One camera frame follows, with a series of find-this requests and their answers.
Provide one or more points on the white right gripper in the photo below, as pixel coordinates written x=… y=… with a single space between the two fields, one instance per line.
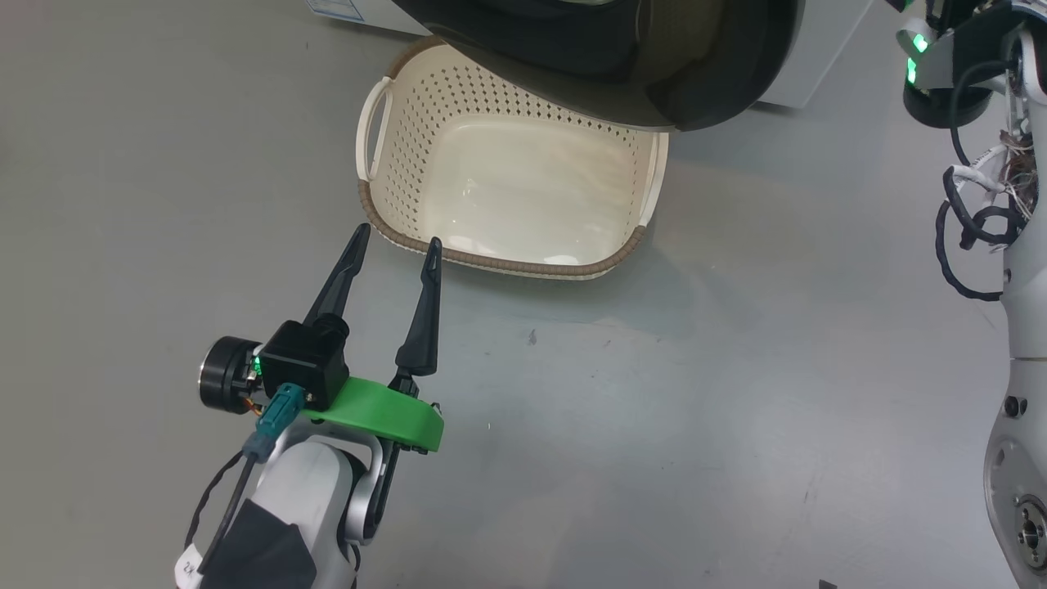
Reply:
x=941 y=65

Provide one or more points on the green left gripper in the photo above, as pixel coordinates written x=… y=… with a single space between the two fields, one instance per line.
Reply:
x=384 y=409

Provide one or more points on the black glass washing machine door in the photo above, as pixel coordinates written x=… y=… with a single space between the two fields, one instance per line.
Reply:
x=654 y=57

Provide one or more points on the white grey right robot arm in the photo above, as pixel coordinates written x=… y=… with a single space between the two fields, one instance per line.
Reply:
x=1026 y=368

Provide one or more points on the white washing machine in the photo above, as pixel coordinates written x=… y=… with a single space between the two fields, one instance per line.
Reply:
x=818 y=65

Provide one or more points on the cream perforated laundry basket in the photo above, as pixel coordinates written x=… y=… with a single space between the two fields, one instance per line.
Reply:
x=532 y=188

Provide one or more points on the blue energy label sticker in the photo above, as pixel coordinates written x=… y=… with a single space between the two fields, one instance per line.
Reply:
x=335 y=8

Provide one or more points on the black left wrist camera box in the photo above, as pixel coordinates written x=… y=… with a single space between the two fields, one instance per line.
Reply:
x=303 y=364

